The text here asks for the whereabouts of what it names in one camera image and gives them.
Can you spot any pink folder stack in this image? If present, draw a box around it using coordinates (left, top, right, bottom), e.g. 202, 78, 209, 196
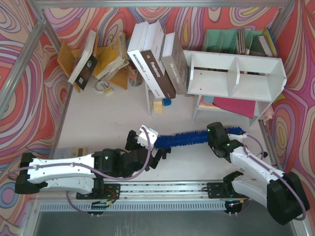
199, 96, 256, 118

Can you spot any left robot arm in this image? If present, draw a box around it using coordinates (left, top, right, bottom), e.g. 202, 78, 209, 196
14, 126, 171, 196

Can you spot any calculator with blue cross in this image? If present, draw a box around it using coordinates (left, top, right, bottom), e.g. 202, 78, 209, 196
54, 146, 88, 159

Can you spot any taupe Lonely Ones book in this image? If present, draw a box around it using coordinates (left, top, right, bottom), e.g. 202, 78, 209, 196
161, 32, 189, 95

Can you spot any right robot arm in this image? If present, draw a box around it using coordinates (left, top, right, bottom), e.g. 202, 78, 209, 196
207, 122, 310, 225

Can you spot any brown Fredonia book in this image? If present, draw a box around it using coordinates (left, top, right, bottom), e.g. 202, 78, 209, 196
141, 21, 176, 99

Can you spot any pink toy figure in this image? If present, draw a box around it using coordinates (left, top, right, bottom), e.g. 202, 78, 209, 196
259, 106, 274, 125

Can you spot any yellow wooden zigzag shelf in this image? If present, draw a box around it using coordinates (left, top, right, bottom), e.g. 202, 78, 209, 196
57, 30, 129, 91

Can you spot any white bookshelf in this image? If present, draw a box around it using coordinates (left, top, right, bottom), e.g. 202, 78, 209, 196
145, 50, 287, 127

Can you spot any stack of worn books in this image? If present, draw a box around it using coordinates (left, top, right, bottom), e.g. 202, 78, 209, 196
95, 31, 128, 81

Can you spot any clear pencil cup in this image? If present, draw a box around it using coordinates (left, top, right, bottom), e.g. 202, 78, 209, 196
128, 65, 143, 87

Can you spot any white black leaning book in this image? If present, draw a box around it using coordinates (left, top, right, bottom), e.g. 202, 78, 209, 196
68, 30, 97, 90

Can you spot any wooden block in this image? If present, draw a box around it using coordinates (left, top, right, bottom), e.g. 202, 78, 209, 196
153, 101, 163, 114

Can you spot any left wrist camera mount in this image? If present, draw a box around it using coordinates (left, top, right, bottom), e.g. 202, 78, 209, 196
136, 125, 158, 149

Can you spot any white Mademoiselle book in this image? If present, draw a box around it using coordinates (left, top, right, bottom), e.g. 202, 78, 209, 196
126, 22, 164, 99

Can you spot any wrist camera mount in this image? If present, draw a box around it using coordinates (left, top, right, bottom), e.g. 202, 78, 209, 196
136, 125, 158, 149
228, 133, 247, 143

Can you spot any blue microfiber duster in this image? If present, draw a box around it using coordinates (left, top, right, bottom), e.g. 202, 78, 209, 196
154, 127, 245, 148

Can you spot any blue yellow book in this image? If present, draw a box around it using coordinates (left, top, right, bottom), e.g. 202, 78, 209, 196
258, 28, 279, 57

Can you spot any blue cube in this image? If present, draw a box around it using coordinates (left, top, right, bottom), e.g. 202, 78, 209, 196
162, 98, 172, 106

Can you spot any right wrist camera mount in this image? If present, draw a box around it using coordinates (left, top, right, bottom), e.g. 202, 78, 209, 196
228, 133, 247, 143

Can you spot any green file organizer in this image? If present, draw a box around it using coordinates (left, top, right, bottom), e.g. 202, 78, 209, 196
202, 29, 266, 57

